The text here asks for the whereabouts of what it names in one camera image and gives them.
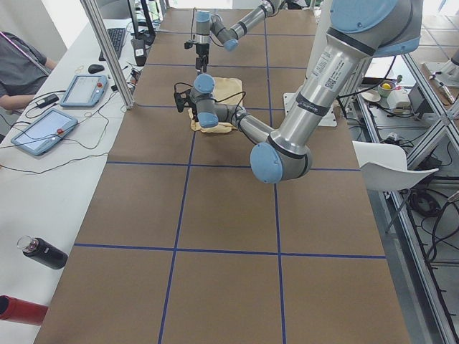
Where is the cream long-sleeve graphic shirt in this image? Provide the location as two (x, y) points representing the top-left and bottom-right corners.
(187, 77), (242, 133)

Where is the lower blue teach pendant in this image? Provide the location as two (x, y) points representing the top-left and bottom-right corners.
(11, 109), (78, 156)

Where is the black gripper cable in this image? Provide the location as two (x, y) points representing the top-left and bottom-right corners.
(174, 82), (247, 119)

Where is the black keyboard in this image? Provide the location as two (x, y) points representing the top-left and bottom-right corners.
(107, 27), (126, 59)

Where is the green bowl with lemon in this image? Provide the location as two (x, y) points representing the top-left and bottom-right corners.
(377, 80), (397, 97)

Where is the aluminium frame post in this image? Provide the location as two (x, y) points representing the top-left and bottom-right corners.
(80, 0), (134, 110)

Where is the white plastic chair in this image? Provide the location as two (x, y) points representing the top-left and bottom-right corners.
(352, 140), (439, 191)

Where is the black water bottle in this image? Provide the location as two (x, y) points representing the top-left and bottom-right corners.
(16, 235), (68, 269)

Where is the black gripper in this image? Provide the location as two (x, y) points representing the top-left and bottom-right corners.
(174, 89), (197, 120)
(184, 40), (209, 75)

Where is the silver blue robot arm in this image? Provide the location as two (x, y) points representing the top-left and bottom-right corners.
(174, 0), (423, 183)
(184, 0), (285, 75)

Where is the upper blue teach pendant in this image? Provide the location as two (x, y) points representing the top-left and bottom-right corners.
(60, 74), (108, 108)

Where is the blue teach pendant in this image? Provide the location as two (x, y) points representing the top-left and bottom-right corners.
(11, 109), (78, 156)
(60, 74), (108, 108)

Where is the black computer mouse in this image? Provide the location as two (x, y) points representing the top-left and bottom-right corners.
(87, 64), (105, 74)

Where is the person in blue shirt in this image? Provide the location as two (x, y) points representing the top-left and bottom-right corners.
(1, 32), (57, 110)

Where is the red water bottle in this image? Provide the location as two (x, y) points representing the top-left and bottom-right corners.
(1, 295), (48, 326)

